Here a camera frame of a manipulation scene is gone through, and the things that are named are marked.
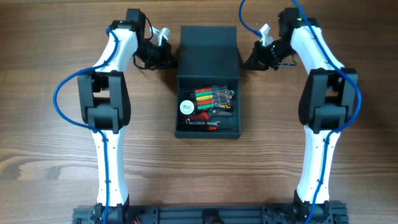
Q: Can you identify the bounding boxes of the dark green box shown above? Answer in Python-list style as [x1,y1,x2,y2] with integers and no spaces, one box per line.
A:
[175,26,241,139]

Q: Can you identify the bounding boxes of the white round tape measure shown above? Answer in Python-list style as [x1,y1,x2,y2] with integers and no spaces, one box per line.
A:
[179,100,195,115]

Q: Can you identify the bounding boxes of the precision screwdriver set pack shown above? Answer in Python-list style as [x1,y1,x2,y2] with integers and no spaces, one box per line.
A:
[191,85,234,110]

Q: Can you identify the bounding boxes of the red handled pruning shears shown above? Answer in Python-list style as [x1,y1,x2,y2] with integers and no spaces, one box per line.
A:
[186,108,233,123]

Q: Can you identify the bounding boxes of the silver socket wrench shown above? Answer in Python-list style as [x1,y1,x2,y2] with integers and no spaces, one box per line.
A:
[185,119,221,127]

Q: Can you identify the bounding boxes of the black red screwdriver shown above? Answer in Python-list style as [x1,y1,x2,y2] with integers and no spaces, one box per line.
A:
[199,126,232,132]

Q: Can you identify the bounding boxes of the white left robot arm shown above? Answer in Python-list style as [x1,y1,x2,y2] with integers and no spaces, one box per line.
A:
[78,9,177,216]

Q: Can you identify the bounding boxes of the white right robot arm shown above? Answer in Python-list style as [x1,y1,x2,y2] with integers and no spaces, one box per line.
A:
[243,6,362,223]

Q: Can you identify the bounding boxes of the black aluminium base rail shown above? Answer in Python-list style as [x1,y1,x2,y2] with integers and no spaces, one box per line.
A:
[72,202,349,224]

